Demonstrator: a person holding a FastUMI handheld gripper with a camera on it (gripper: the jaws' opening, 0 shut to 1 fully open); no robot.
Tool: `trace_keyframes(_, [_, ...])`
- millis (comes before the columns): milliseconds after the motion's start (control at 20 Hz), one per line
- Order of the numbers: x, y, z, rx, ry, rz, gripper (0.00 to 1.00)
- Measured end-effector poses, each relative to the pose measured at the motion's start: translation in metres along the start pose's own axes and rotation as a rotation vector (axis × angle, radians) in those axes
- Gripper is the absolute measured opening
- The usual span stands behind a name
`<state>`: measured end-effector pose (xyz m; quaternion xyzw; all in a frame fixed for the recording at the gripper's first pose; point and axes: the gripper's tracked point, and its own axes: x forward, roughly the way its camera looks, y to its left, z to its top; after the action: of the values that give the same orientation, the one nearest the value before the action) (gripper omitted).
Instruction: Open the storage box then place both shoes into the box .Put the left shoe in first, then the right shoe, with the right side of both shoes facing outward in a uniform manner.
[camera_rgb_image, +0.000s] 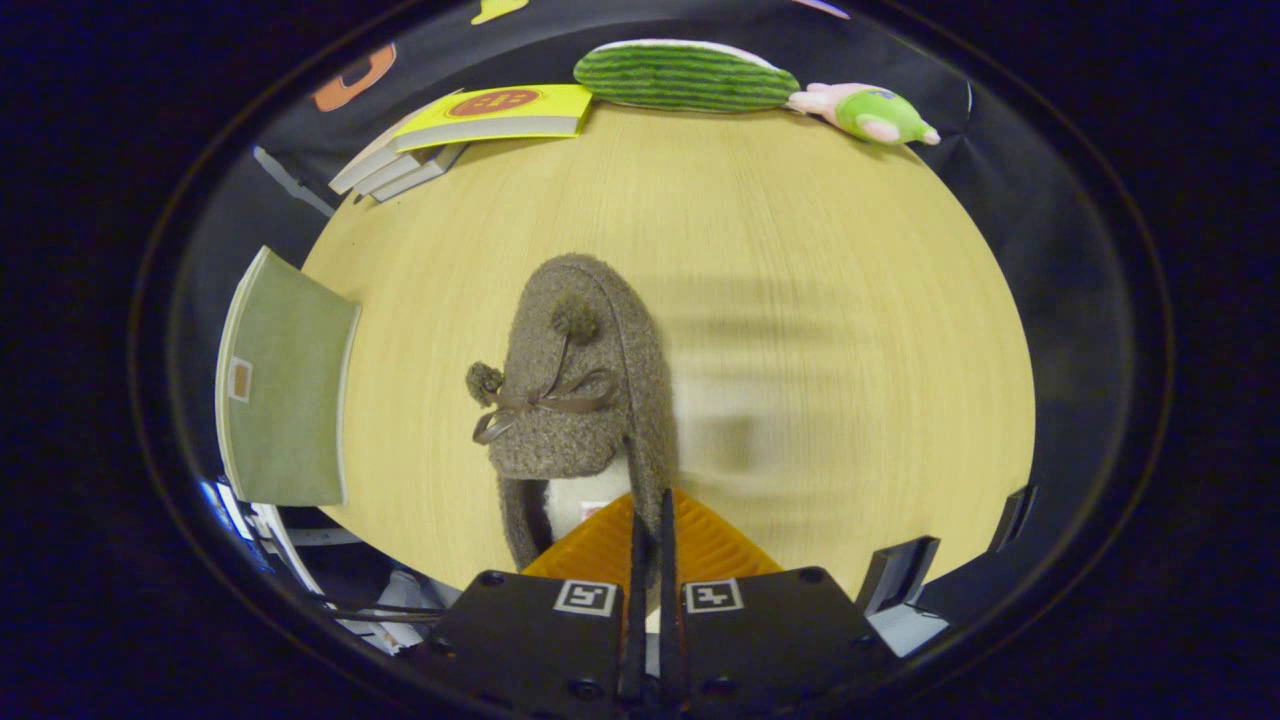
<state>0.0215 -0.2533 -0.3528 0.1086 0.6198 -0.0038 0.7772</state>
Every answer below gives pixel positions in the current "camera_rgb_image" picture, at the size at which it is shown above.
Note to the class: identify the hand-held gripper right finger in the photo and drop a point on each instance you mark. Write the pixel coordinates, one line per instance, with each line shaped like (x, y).
(668, 580)

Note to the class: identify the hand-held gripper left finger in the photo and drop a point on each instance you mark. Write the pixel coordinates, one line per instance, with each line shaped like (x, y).
(636, 580)

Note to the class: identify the brown fuzzy shoe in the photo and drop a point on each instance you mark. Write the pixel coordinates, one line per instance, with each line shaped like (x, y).
(560, 450)

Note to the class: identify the pale green fabric storage box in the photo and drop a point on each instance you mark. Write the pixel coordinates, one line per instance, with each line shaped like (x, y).
(290, 400)

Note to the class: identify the blue printed package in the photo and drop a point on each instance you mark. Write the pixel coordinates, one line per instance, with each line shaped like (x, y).
(225, 520)

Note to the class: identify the white book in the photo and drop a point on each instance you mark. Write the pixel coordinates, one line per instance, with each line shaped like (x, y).
(425, 178)
(400, 175)

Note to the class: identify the beige book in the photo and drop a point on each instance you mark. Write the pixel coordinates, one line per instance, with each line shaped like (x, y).
(360, 170)

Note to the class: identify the yellow book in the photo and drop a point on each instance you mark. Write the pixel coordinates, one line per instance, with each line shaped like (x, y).
(500, 100)

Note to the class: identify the green striped watermelon plush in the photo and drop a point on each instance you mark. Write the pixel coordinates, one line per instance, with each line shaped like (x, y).
(690, 78)

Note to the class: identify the pink and green plush toy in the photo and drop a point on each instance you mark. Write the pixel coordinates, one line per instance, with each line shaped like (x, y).
(880, 115)

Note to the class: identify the black angular bracket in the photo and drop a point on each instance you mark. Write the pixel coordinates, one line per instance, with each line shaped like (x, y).
(895, 575)
(1012, 515)

